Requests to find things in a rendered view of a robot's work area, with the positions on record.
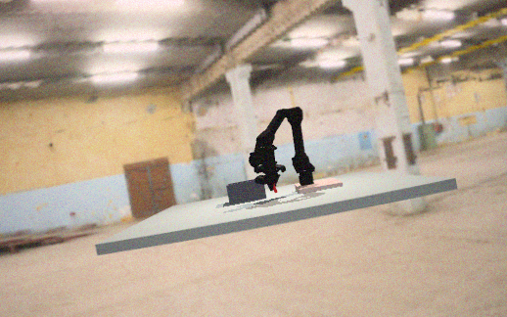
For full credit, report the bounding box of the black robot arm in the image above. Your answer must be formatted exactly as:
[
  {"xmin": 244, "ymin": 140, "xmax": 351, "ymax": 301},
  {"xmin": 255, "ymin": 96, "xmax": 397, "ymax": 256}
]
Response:
[{"xmin": 249, "ymin": 107, "xmax": 315, "ymax": 186}]

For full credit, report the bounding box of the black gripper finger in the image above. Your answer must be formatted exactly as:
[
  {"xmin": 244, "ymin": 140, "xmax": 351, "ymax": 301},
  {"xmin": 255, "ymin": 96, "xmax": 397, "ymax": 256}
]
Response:
[
  {"xmin": 272, "ymin": 174, "xmax": 281, "ymax": 187},
  {"xmin": 267, "ymin": 179, "xmax": 275, "ymax": 191}
]

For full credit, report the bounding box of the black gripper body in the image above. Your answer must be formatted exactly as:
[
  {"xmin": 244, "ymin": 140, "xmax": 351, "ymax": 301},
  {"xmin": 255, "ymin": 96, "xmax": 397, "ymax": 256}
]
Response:
[{"xmin": 254, "ymin": 160, "xmax": 286, "ymax": 185}]

